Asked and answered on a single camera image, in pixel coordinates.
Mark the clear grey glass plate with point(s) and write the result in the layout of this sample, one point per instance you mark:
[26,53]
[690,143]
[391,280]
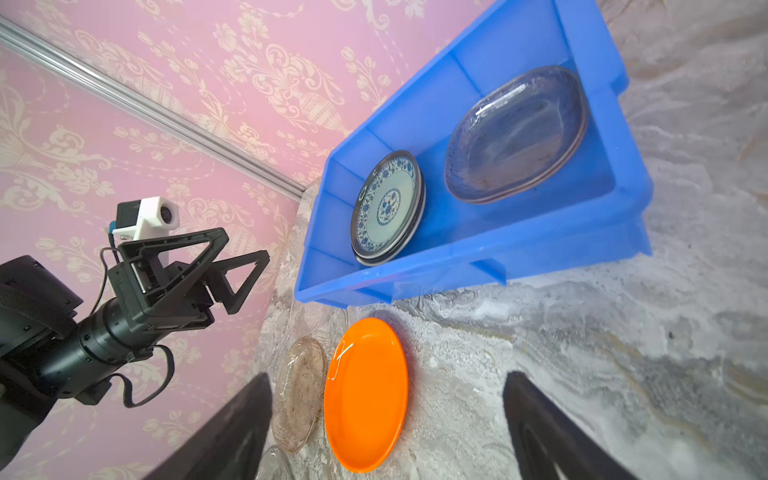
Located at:
[274,465]

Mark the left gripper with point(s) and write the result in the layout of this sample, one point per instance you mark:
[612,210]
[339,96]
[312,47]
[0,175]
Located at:
[155,297]

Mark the orange plastic plate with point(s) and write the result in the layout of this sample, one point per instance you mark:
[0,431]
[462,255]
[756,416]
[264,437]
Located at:
[366,395]

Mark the brown transparent glass plate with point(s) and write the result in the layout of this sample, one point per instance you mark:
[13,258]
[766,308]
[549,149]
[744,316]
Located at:
[299,394]

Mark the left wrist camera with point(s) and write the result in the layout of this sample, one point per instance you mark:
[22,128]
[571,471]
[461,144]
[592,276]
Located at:
[147,218]

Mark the left aluminium frame post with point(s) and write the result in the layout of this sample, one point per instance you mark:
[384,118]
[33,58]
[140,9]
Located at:
[82,75]

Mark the blue patterned ceramic plate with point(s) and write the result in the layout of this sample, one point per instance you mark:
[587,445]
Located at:
[400,166]

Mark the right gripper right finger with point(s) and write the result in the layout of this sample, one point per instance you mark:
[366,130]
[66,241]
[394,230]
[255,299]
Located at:
[547,443]

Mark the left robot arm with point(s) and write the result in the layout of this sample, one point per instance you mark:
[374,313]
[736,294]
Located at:
[47,356]

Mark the blue plastic bin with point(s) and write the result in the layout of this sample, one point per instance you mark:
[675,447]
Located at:
[588,212]

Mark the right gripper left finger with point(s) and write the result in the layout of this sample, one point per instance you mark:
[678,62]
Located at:
[230,445]

